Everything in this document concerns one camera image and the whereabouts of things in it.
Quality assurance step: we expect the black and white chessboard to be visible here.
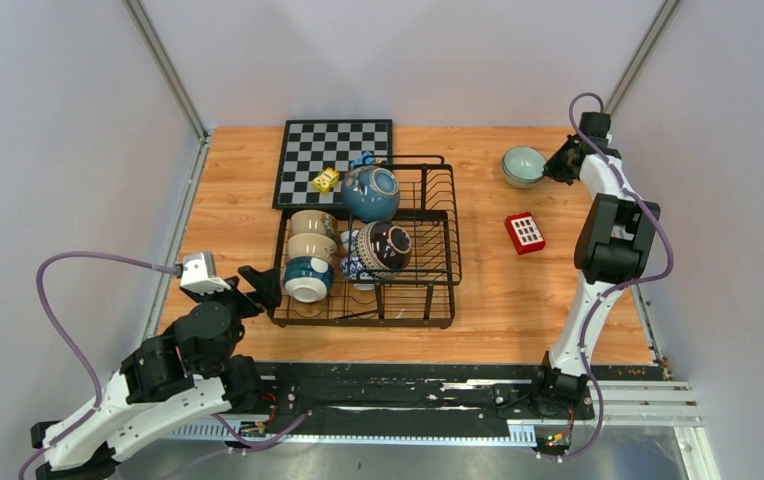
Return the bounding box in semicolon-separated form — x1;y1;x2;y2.
272;119;394;210

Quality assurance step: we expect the black wire dish rack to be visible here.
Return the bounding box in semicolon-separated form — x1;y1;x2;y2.
268;155;462;329

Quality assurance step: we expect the red toy window brick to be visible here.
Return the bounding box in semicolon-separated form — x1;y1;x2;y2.
504;212;546;255

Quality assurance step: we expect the beige floral bowl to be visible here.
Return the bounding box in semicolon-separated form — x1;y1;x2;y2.
287;233;338;265
290;209;338;239

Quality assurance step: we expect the blue yellow toy brick car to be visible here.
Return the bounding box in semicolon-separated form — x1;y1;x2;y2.
350;151;387;170

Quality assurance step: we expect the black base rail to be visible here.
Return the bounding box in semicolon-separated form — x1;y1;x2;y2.
100;360;691;448

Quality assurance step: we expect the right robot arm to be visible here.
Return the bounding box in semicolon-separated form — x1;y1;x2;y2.
528;134;660;418

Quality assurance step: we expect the blue white geometric bowl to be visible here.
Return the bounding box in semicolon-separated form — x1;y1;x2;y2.
340;251;375;291

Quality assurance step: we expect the yellow owl toy block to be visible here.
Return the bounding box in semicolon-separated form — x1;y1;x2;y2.
311;167;340;193

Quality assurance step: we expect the teal white dotted bowl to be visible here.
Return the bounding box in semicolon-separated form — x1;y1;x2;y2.
283;256;334;303

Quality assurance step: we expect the black patterned rim bowl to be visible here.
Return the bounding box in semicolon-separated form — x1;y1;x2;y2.
356;221;413;278

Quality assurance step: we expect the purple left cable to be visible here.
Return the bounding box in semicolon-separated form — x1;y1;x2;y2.
17;250;314;480

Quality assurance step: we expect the aluminium frame post left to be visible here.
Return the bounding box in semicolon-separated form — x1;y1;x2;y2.
122;0;209;143

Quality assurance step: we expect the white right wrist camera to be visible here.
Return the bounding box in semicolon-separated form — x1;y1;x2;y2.
578;111;612;149

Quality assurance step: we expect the white blue rose bowl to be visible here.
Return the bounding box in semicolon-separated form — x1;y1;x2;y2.
340;229;360;256

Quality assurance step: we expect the beige floral bowl upper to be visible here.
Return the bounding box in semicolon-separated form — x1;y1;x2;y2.
290;209;338;239

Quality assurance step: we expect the aluminium frame post right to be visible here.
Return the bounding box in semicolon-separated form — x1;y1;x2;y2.
605;0;682;119

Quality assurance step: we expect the white grid pattern bowl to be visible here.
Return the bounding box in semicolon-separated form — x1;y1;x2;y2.
501;146;546;179

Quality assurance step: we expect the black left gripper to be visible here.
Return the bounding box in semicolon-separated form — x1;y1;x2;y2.
191;265;283;337

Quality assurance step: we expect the pale green celadon bowl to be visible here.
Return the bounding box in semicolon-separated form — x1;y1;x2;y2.
504;175;542;189

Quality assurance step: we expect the aluminium frame post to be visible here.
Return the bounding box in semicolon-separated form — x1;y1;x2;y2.
122;0;209;143
605;0;682;119

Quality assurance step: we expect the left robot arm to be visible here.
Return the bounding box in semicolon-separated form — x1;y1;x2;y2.
30;260;281;479

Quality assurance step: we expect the teal glazed large bowl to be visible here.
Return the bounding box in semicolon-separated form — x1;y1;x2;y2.
341;165;400;223

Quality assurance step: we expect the beige floral bowl lower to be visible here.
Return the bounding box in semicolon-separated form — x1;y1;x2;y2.
287;233;338;265

